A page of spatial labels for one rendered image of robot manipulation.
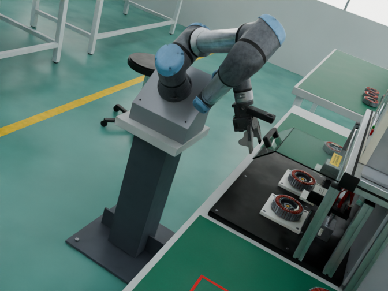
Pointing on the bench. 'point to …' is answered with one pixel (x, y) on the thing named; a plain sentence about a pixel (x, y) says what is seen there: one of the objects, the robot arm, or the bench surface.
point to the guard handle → (270, 137)
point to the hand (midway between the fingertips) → (256, 148)
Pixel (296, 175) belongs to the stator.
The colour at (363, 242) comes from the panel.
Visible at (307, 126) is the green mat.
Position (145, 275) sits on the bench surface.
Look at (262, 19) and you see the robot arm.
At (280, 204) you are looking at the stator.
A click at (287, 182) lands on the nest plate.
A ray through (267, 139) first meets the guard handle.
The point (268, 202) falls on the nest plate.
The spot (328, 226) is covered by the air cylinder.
